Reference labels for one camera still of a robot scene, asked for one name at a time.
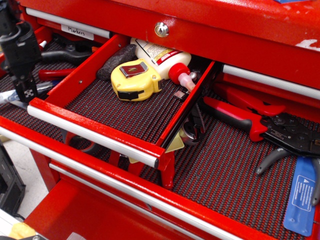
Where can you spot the black tape roll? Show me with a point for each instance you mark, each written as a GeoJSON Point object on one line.
{"type": "Point", "coordinates": [79, 143]}

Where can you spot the yellow tape measure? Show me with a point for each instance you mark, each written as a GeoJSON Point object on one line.
{"type": "Point", "coordinates": [135, 81]}

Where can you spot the blue capped white marker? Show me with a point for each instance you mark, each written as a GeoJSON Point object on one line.
{"type": "Point", "coordinates": [12, 95]}

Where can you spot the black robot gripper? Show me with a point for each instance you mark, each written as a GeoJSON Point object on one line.
{"type": "Point", "coordinates": [20, 48]}

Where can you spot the upper right closed drawer handle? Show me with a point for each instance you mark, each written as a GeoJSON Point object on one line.
{"type": "Point", "coordinates": [272, 81]}

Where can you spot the red metal tool chest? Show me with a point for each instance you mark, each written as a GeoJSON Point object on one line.
{"type": "Point", "coordinates": [262, 36]}

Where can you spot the small open red drawer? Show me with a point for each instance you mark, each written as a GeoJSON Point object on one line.
{"type": "Point", "coordinates": [142, 130]}

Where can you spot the red capped white marker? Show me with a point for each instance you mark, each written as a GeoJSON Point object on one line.
{"type": "Point", "coordinates": [53, 75]}

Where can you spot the grey handled pliers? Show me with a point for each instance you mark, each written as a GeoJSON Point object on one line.
{"type": "Point", "coordinates": [280, 153]}

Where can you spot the wide open red drawer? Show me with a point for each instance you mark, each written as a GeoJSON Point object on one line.
{"type": "Point", "coordinates": [216, 193]}

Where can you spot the white glue bottle red cap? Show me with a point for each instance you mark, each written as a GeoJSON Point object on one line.
{"type": "Point", "coordinates": [171, 64]}

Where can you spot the black box on floor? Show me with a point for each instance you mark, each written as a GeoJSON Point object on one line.
{"type": "Point", "coordinates": [12, 188]}

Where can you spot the black spring clamp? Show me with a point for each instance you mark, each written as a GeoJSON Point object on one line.
{"type": "Point", "coordinates": [73, 51]}

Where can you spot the red handled crimping tool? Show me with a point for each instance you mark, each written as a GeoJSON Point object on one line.
{"type": "Point", "coordinates": [261, 121]}

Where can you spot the white markers drawer label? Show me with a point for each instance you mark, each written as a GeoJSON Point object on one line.
{"type": "Point", "coordinates": [77, 32]}

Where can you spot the dark grey sanding sponge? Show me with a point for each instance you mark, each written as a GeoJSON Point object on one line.
{"type": "Point", "coordinates": [124, 55]}

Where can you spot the silver round metal tool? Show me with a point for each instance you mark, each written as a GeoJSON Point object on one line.
{"type": "Point", "coordinates": [193, 129]}

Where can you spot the silver cabinet lock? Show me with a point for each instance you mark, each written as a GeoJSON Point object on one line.
{"type": "Point", "coordinates": [161, 29]}

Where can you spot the red threadlocker tube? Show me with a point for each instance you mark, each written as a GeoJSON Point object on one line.
{"type": "Point", "coordinates": [43, 44]}

